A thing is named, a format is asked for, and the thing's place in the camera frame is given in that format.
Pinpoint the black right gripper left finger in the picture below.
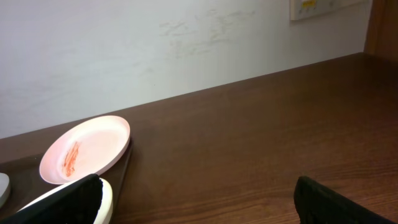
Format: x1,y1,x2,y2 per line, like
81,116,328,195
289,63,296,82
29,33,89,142
1,174,103,224

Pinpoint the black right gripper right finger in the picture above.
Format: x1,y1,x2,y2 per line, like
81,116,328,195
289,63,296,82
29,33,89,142
294,176,394,224

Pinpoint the pink plate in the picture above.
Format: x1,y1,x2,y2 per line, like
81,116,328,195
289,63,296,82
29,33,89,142
39,115,131,185

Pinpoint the pale grey plate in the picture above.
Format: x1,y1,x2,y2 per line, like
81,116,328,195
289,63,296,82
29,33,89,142
0,173,11,208

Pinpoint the white wall socket panel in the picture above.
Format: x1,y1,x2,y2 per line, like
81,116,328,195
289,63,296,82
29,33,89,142
289,0,366,21

